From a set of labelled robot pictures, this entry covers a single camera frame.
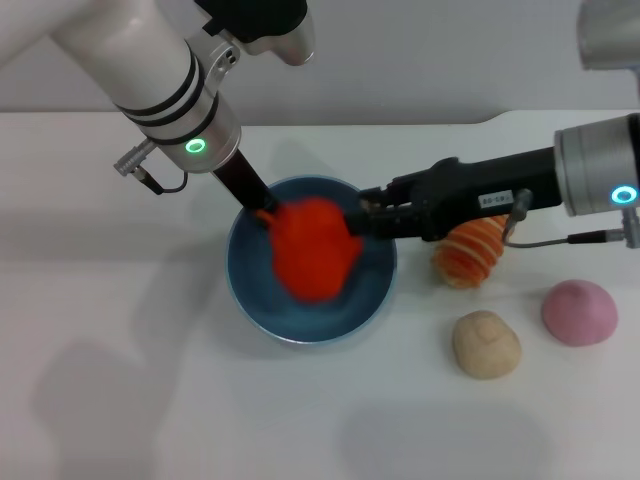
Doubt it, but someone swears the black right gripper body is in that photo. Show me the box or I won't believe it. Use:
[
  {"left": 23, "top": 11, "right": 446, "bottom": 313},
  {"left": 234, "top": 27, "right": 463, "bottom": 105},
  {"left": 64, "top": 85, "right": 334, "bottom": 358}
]
[{"left": 386, "top": 146, "right": 565, "bottom": 245}]

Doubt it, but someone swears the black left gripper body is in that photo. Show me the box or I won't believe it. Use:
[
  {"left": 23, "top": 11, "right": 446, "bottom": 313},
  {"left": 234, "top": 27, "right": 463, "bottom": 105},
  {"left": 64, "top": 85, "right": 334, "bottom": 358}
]
[{"left": 211, "top": 149, "right": 275, "bottom": 211}]

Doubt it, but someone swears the orange plush fruit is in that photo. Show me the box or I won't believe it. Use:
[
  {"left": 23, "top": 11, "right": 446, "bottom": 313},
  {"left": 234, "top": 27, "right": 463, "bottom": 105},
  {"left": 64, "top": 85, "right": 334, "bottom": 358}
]
[{"left": 253, "top": 195, "right": 366, "bottom": 304}]

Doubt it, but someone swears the blue bowl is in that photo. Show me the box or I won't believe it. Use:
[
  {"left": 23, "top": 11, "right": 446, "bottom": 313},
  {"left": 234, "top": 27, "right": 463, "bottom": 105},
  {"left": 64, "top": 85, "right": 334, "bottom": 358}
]
[{"left": 226, "top": 174, "right": 399, "bottom": 347}]

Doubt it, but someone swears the orange striped bread roll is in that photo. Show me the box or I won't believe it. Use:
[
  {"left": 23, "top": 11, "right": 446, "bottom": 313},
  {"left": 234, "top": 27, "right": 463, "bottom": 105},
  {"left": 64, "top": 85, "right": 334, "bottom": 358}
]
[{"left": 430, "top": 214, "right": 507, "bottom": 291}]

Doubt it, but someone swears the beige bun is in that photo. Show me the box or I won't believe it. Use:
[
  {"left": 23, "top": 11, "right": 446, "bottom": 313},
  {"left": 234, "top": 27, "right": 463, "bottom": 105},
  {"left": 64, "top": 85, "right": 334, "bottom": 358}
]
[{"left": 452, "top": 309, "right": 523, "bottom": 381}]

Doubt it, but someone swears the pink bun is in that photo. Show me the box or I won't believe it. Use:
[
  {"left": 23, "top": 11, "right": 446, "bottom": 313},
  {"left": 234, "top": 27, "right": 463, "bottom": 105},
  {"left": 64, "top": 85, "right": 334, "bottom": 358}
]
[{"left": 540, "top": 278, "right": 619, "bottom": 348}]

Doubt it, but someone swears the right arm cable with plug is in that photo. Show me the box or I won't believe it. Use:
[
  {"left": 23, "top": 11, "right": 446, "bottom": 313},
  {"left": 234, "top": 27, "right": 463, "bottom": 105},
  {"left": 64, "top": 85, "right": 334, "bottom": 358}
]
[{"left": 501, "top": 188, "right": 627, "bottom": 250}]

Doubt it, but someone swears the arm cable with plug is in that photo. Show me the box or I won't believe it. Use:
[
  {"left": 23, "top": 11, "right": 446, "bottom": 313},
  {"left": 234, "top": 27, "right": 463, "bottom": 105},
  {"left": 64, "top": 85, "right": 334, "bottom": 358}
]
[
  {"left": 113, "top": 139, "right": 190, "bottom": 195},
  {"left": 501, "top": 188, "right": 627, "bottom": 250}
]

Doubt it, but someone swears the left arm cable with plug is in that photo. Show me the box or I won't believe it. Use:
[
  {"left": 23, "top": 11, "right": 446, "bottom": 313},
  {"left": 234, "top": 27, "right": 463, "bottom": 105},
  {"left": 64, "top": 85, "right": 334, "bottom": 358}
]
[{"left": 113, "top": 139, "right": 190, "bottom": 195}]

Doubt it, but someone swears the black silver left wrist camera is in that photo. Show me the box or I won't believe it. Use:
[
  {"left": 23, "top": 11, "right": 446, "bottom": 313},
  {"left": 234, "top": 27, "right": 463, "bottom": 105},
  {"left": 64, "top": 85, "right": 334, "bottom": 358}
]
[{"left": 193, "top": 0, "right": 317, "bottom": 67}]

